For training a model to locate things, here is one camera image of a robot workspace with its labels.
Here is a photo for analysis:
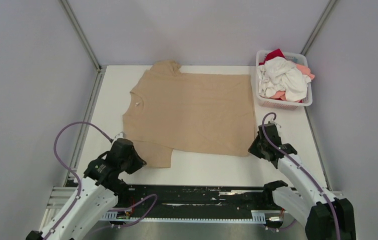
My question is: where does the beige t-shirt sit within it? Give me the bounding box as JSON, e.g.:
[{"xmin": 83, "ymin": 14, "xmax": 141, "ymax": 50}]
[{"xmin": 122, "ymin": 60, "xmax": 256, "ymax": 168}]

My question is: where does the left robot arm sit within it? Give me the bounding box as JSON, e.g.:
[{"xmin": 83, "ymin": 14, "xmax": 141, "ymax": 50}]
[{"xmin": 26, "ymin": 138, "xmax": 147, "ymax": 240}]

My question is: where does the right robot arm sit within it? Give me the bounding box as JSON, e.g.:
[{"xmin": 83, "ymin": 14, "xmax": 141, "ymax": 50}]
[{"xmin": 248, "ymin": 122, "xmax": 356, "ymax": 240}]

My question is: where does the pink t-shirt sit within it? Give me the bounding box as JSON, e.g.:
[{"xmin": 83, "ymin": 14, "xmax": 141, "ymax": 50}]
[{"xmin": 270, "ymin": 63, "xmax": 315, "ymax": 101}]

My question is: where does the white crumpled t-shirt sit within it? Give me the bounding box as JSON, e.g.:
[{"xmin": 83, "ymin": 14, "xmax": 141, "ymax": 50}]
[{"xmin": 256, "ymin": 57, "xmax": 312, "ymax": 103}]

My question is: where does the red t-shirt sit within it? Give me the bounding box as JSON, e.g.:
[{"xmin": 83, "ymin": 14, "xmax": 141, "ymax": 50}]
[{"xmin": 258, "ymin": 48, "xmax": 285, "ymax": 66}]

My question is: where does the white plastic laundry basket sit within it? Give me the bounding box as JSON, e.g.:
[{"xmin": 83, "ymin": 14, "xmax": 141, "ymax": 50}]
[{"xmin": 254, "ymin": 48, "xmax": 315, "ymax": 110}]

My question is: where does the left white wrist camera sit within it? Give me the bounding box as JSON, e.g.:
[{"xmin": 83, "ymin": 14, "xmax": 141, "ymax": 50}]
[{"xmin": 114, "ymin": 131, "xmax": 126, "ymax": 139}]

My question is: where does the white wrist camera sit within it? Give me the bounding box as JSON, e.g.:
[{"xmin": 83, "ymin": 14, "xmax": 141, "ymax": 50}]
[
  {"xmin": 114, "ymin": 131, "xmax": 126, "ymax": 139},
  {"xmin": 269, "ymin": 120, "xmax": 282, "ymax": 128}
]

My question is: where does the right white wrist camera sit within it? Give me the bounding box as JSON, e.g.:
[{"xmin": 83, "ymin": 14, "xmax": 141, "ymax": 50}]
[{"xmin": 269, "ymin": 120, "xmax": 282, "ymax": 128}]

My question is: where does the white slotted cable duct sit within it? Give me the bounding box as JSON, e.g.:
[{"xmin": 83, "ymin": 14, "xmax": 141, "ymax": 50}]
[{"xmin": 102, "ymin": 209, "xmax": 266, "ymax": 225}]

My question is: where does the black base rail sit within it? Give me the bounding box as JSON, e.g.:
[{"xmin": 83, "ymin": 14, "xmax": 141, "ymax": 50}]
[{"xmin": 115, "ymin": 184, "xmax": 282, "ymax": 221}]

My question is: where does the right aluminium frame post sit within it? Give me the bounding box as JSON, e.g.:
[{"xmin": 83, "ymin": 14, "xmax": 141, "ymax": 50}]
[{"xmin": 301, "ymin": 0, "xmax": 339, "ymax": 56}]

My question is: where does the aluminium frame post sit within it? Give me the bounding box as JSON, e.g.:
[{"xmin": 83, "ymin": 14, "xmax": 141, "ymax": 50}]
[
  {"xmin": 59, "ymin": 0, "xmax": 102, "ymax": 72},
  {"xmin": 301, "ymin": 0, "xmax": 339, "ymax": 56}
]

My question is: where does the left aluminium frame post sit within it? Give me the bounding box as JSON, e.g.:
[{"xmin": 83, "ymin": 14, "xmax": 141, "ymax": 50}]
[{"xmin": 59, "ymin": 0, "xmax": 102, "ymax": 72}]

